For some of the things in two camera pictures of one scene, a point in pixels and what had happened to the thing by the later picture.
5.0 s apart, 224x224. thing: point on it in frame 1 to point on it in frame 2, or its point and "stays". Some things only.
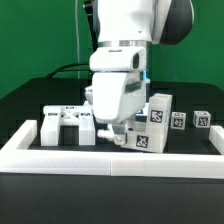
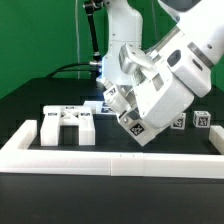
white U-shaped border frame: [17, 157] stays
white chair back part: [55, 117] stays
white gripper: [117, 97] to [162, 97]
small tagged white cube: [202, 119] stays
